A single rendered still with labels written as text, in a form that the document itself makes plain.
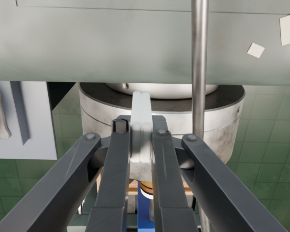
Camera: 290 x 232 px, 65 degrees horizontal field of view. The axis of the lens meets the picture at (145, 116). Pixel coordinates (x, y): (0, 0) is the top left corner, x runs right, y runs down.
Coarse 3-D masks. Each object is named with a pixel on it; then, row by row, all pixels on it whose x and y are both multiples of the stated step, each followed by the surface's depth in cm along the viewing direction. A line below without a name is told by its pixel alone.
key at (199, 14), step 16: (192, 0) 15; (208, 0) 15; (192, 16) 16; (208, 16) 16; (192, 32) 17; (192, 48) 17; (192, 64) 18; (192, 80) 19; (192, 96) 20; (192, 112) 22; (192, 128) 23; (208, 224) 31
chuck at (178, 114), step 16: (80, 96) 40; (96, 96) 36; (112, 96) 36; (128, 96) 36; (208, 96) 37; (224, 96) 38; (240, 96) 38; (96, 112) 36; (112, 112) 33; (128, 112) 32; (160, 112) 31; (176, 112) 31; (208, 112) 32; (224, 112) 34; (240, 112) 39; (176, 128) 32; (208, 128) 34
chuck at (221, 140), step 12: (84, 120) 40; (96, 120) 36; (84, 132) 42; (96, 132) 37; (108, 132) 35; (204, 132) 34; (216, 132) 35; (228, 132) 37; (216, 144) 36; (228, 144) 39; (228, 156) 41; (132, 168) 36; (144, 168) 35; (144, 180) 36
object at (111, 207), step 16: (112, 128) 14; (128, 128) 14; (112, 144) 13; (128, 144) 13; (112, 160) 12; (128, 160) 12; (112, 176) 11; (128, 176) 13; (112, 192) 10; (96, 208) 8; (112, 208) 8; (96, 224) 8; (112, 224) 8
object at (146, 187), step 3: (141, 183) 54; (144, 183) 52; (147, 183) 52; (150, 183) 51; (141, 186) 54; (144, 186) 53; (147, 186) 53; (150, 186) 52; (141, 189) 55; (144, 189) 54; (147, 189) 53; (150, 189) 53; (147, 192) 54; (150, 192) 53
